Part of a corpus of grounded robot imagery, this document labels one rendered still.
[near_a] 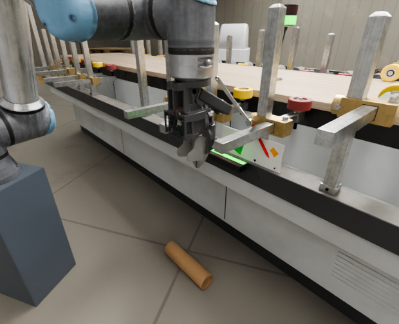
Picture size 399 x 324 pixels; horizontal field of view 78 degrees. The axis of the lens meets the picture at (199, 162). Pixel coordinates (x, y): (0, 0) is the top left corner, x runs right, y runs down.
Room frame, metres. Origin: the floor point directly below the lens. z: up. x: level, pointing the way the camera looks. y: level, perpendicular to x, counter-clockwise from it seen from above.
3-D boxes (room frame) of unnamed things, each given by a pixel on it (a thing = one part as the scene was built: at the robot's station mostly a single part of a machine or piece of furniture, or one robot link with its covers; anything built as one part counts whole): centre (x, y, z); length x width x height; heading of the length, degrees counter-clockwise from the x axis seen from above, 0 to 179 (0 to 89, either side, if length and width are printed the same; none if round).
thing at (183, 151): (0.53, 0.03, 0.86); 0.06 x 0.03 x 0.09; 133
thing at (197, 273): (0.90, 0.06, 0.04); 0.30 x 0.08 x 0.08; 43
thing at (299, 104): (0.86, -0.35, 0.85); 0.08 x 0.08 x 0.11
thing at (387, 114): (0.59, -0.40, 0.94); 0.13 x 0.06 x 0.05; 43
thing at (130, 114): (1.09, 0.13, 0.82); 0.43 x 0.03 x 0.04; 133
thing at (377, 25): (0.60, -0.38, 0.91); 0.03 x 0.03 x 0.48; 43
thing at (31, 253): (0.84, 0.82, 0.30); 0.25 x 0.25 x 0.60; 72
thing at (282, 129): (0.77, -0.23, 0.84); 0.13 x 0.06 x 0.05; 43
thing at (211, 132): (0.52, -0.01, 0.90); 0.05 x 0.02 x 0.09; 43
